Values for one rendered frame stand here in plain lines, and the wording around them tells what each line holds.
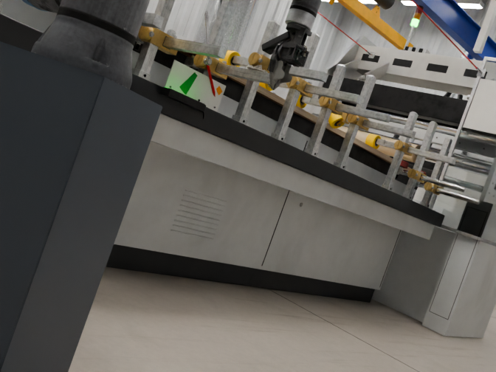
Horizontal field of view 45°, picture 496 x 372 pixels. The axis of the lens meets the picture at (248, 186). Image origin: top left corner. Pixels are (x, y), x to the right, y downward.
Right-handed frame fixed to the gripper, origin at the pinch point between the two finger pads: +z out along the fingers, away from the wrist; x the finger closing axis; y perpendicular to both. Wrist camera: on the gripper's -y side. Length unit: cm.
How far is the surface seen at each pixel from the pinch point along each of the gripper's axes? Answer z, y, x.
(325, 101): -12, -28, 66
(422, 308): 73, -28, 238
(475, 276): 41, -4, 240
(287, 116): 1, -28, 45
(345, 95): -12, -6, 48
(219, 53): -0.5, 0.1, -26.1
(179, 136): 25.2, -29.5, -4.6
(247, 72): -2.4, -11.1, -1.6
